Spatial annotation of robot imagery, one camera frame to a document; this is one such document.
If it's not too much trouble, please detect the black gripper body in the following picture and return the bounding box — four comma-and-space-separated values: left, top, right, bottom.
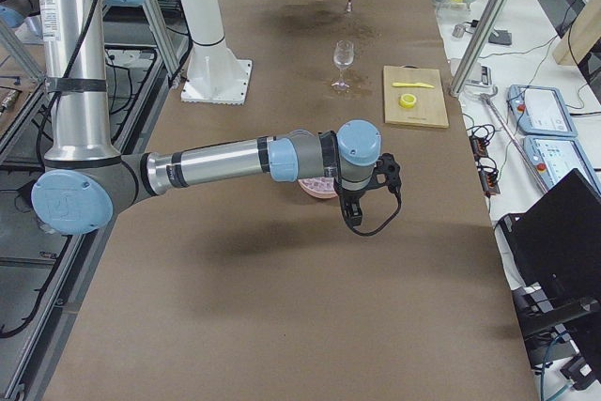
335, 153, 402, 232

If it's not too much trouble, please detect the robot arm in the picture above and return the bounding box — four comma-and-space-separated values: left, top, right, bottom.
1, 0, 402, 237

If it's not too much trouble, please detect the pink bowl of ice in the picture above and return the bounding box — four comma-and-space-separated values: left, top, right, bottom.
298, 177, 337, 199

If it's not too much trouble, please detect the clear wine glass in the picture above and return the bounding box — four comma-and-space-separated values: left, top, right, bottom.
331, 39, 354, 91

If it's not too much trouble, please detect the yellow lemon slice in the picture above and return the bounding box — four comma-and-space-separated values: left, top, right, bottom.
398, 93, 417, 109

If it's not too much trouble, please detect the bamboo cutting board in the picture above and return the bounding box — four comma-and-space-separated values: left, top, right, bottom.
383, 66, 449, 129

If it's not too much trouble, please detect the yellow plastic knife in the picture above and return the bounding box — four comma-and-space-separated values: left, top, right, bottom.
392, 82, 435, 89

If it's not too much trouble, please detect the metal reacher grabber stick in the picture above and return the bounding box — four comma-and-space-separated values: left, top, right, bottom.
468, 85, 548, 194

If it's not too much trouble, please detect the blue teach pendant near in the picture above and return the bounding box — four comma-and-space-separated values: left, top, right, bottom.
522, 135, 600, 193

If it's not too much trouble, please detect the blue teach pendant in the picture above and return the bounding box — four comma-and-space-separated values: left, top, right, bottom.
522, 135, 600, 193
507, 85, 578, 137

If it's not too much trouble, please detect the blue teach pendant far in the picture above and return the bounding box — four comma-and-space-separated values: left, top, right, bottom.
507, 85, 578, 137

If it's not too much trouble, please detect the black laptop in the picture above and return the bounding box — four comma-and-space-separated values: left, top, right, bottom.
493, 167, 601, 308

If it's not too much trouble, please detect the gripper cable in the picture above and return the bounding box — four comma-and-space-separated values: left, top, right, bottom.
351, 184, 404, 238

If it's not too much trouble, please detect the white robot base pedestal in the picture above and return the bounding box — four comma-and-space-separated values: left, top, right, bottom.
180, 0, 253, 105

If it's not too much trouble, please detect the aluminium frame post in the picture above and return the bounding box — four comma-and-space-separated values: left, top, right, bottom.
450, 0, 507, 98

